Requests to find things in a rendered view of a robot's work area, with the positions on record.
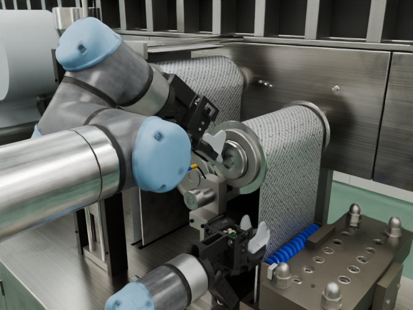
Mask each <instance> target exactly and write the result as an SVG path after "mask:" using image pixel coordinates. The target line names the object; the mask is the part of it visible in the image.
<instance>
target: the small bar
mask: <svg viewBox="0 0 413 310"><path fill-rule="evenodd" d="M334 233H335V226H333V225H330V224H327V223H325V224H324V225H323V226H322V227H321V228H319V229H318V230H317V231H315V232H314V233H313V234H312V235H311V236H309V237H308V238H307V239H306V243H305V246H307V247H310V248H312V249H314V250H316V249H317V248H318V247H319V246H320V245H321V244H322V243H323V242H325V241H326V240H327V239H328V238H329V237H331V236H332V235H333V234H334Z"/></svg>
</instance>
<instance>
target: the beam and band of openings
mask: <svg viewBox="0 0 413 310"><path fill-rule="evenodd" d="M93 5H94V7H97V8H100V17H101V22H102V23H104V24H105V25H107V26H108V27H109V28H110V29H112V30H113V31H114V32H115V33H117V34H132V35H143V36H163V37H174V38H188V37H199V36H218V35H223V36H229V35H233V36H243V37H244V40H243V42H263V43H274V44H294V45H305V46H325V47H344V48H355V49H375V50H394V51H405V52H413V42H403V41H413V0H93ZM142 29H146V30H142ZM169 30H177V31H169ZM200 31H205V32H212V33H203V32H200ZM236 33H247V34H236ZM279 35H289V36H279ZM295 36H304V37H295ZM330 37H331V38H330ZM336 38H359V39H336ZM362 39H366V40H362ZM392 40H401V41H392Z"/></svg>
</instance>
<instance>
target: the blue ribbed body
mask: <svg viewBox="0 0 413 310"><path fill-rule="evenodd" d="M319 228H320V227H319V226H318V225H316V224H311V225H310V226H309V227H307V228H306V229H305V230H303V231H302V232H300V234H298V235H297V236H296V237H294V238H293V239H292V240H290V241H289V242H288V243H286V244H285V245H284V246H282V247H281V248H280V249H278V250H277V252H275V253H273V255H271V256H269V258H267V259H265V260H264V262H265V263H267V264H269V265H272V264H274V263H276V264H279V263H281V262H285V263H286V262H287V261H288V260H289V259H290V258H292V257H293V256H294V255H295V254H296V253H297V252H299V251H300V250H301V249H303V248H304V247H305V243H306V239H307V238H308V237H309V236H311V235H312V234H313V233H314V232H315V231H317V230H318V229H319Z"/></svg>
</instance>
